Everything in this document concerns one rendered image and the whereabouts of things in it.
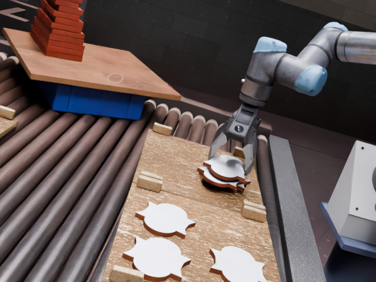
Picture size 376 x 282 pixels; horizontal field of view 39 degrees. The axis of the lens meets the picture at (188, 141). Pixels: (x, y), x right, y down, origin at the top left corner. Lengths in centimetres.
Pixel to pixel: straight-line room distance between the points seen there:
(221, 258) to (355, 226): 61
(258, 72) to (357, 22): 507
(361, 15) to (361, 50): 506
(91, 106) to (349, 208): 84
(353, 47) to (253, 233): 50
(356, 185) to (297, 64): 47
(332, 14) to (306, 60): 497
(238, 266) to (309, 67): 51
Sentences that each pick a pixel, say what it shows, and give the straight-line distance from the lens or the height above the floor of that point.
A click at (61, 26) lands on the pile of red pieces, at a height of 114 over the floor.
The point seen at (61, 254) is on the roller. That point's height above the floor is 92.
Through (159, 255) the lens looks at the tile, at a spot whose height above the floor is 95.
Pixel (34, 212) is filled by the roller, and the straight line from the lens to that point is 114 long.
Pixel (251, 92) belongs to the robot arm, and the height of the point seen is 121.
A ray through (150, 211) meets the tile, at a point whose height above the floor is 95.
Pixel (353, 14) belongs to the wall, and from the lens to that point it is 636.
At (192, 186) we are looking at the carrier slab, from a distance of 138.
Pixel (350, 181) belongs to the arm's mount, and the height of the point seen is 101.
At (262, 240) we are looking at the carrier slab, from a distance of 125.
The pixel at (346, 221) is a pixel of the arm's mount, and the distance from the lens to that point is 160.
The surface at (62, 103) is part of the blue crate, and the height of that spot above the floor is 95.
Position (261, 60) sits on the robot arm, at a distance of 134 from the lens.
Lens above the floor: 149
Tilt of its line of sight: 19 degrees down
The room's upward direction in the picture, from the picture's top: 18 degrees clockwise
